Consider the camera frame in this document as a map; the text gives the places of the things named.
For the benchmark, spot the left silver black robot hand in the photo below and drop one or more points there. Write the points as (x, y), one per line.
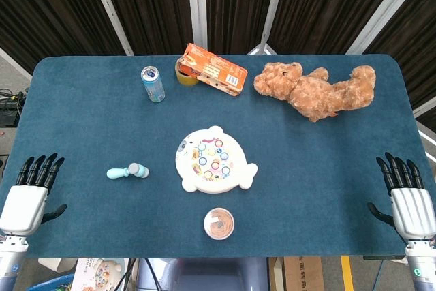
(24, 206)

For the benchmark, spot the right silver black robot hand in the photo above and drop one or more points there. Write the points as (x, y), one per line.
(413, 211)

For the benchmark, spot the light blue toy hammer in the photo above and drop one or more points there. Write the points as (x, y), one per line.
(134, 170)

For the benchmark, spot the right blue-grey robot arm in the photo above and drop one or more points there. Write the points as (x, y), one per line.
(422, 267)

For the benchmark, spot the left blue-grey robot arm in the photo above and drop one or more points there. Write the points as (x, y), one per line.
(12, 263)

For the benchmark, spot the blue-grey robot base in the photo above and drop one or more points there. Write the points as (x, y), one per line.
(204, 275)

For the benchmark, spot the toy box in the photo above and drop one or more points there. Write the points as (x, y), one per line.
(98, 274)

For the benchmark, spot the white whack-a-mole toy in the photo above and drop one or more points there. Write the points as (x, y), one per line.
(213, 161)

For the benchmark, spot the blue plastic bin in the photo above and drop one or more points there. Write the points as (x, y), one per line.
(51, 283)

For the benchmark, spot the black electronic equipment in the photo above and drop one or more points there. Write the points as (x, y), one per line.
(8, 110)

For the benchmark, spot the blue felt table mat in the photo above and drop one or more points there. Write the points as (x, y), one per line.
(85, 117)

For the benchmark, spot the brown cardboard carton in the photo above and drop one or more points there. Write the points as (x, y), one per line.
(299, 274)

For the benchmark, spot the brown plush teddy bear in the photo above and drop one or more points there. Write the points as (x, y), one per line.
(313, 91)

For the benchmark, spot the blue drink can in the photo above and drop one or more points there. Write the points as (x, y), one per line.
(154, 86)

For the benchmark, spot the clear round plastic jar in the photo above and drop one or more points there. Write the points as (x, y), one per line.
(219, 223)

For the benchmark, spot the dark brown curtain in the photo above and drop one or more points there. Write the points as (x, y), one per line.
(51, 8)

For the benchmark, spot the yellow tape roll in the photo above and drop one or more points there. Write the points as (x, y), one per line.
(185, 79)

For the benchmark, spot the orange cardboard box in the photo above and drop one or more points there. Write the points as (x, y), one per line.
(218, 69)

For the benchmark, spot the white frame post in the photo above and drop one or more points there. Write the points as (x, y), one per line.
(197, 4)
(270, 11)
(110, 11)
(385, 11)

